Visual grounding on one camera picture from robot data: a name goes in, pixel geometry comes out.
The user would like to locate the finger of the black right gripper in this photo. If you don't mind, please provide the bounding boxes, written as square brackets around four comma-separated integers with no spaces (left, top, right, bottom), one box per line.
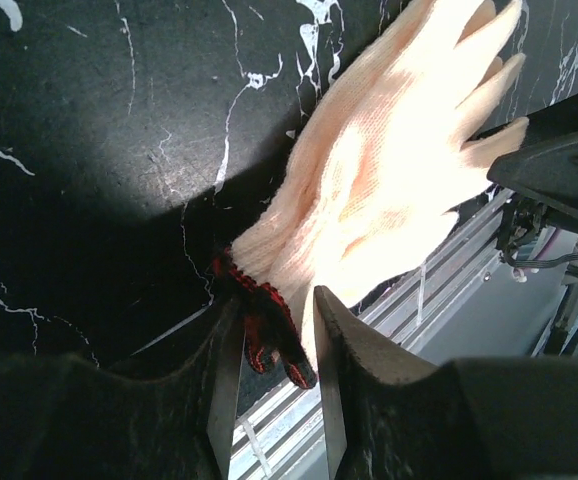
[487,94,578,232]

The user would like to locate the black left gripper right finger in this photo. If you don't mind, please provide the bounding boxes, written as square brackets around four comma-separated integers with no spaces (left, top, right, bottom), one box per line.
[313,286,578,479]

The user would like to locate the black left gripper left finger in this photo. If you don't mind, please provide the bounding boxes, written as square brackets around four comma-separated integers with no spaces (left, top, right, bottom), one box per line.
[0,298,242,479]

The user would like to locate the cream knit glove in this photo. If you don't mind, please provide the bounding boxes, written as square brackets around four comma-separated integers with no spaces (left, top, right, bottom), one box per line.
[213,1,529,389]

